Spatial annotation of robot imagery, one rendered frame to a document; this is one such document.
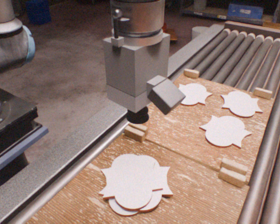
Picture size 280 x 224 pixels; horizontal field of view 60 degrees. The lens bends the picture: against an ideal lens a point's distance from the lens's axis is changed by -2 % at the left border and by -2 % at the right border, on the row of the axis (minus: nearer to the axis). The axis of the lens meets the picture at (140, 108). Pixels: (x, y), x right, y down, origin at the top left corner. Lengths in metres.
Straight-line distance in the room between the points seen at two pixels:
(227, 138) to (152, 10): 0.46
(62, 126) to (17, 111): 1.47
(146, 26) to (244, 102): 0.59
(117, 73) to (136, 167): 0.27
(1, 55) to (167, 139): 0.50
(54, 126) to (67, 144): 1.59
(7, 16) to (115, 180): 0.50
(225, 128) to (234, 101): 0.15
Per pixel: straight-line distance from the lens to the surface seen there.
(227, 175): 0.60
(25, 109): 0.83
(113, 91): 0.40
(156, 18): 0.34
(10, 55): 0.77
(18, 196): 0.64
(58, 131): 2.24
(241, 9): 5.19
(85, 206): 0.56
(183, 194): 0.57
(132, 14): 0.33
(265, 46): 1.47
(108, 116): 0.79
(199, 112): 0.79
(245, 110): 0.83
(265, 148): 0.76
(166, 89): 0.38
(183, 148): 0.66
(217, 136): 0.71
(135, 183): 0.55
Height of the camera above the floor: 1.40
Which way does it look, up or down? 36 degrees down
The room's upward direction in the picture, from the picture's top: straight up
